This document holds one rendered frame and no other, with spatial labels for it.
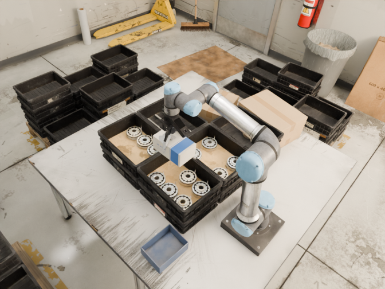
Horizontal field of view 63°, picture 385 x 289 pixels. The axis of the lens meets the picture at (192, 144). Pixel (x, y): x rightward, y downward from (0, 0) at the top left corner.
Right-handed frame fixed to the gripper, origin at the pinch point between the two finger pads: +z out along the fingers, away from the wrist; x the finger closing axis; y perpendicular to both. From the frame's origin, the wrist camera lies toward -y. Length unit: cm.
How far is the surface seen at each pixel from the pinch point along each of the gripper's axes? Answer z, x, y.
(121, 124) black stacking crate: 21, -4, 51
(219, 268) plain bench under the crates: 41, 18, -51
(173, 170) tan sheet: 27.9, -3.8, 4.0
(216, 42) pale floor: 110, -285, 188
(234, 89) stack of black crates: 84, -171, 73
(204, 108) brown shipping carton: 25, -60, 28
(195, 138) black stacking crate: 22.7, -29.5, 9.9
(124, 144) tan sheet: 27.7, 3.6, 41.2
